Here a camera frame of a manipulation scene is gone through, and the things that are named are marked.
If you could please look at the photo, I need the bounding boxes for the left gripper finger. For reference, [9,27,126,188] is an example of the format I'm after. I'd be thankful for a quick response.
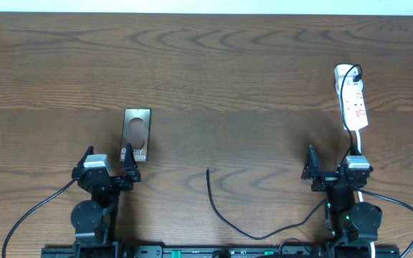
[76,145,94,168]
[123,143,141,182]

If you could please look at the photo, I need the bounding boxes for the bronze Galaxy smartphone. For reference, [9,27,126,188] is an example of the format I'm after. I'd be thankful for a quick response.
[120,108,152,163]

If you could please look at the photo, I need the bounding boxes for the black charger cable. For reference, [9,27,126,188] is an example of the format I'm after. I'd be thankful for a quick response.
[206,64,364,241]

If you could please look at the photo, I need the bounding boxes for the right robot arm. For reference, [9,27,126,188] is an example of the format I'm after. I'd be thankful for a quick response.
[301,145,382,257]

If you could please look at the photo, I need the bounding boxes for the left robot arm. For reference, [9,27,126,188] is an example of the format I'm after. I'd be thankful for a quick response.
[70,144,141,258]

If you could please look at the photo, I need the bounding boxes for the black USB plug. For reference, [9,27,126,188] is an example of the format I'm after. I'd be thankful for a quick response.
[353,73,362,82]

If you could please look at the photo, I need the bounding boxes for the white power strip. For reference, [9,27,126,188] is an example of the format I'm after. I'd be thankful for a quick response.
[334,64,369,131]

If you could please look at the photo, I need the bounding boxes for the white power strip cord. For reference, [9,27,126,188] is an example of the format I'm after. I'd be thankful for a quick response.
[355,129,376,258]

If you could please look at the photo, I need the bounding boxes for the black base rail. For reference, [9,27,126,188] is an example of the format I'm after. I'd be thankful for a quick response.
[41,244,401,258]

